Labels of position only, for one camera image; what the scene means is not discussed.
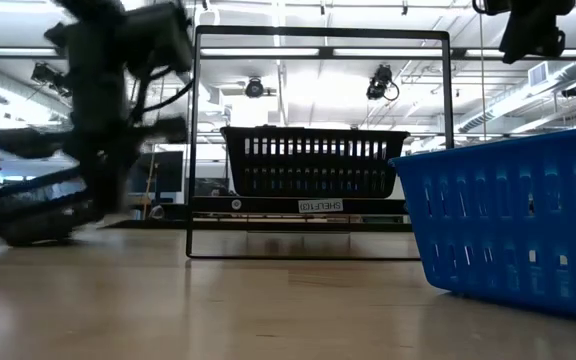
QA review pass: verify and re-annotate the black ceiling-mounted camera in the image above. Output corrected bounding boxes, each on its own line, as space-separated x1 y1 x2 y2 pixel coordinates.
365 63 401 102
244 76 266 99

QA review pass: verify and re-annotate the dark monitor screen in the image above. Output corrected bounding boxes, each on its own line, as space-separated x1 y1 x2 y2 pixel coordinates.
135 150 185 195

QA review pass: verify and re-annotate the black slotted plastic basket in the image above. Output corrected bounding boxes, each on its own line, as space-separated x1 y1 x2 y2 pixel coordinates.
0 167 94 247
219 124 412 199

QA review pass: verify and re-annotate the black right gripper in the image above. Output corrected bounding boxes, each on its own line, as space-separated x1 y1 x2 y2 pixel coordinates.
497 12 567 65

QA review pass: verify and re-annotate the black-framed wooden shelf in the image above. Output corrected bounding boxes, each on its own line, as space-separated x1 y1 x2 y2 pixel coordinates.
185 24 455 261

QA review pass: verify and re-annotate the white air vent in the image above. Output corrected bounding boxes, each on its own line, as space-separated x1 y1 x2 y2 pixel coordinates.
527 61 550 88

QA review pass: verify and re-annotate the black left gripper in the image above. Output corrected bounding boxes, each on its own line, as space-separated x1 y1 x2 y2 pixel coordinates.
0 49 189 217

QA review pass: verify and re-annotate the blue slotted plastic basket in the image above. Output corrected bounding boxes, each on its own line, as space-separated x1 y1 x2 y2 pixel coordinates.
389 124 576 324

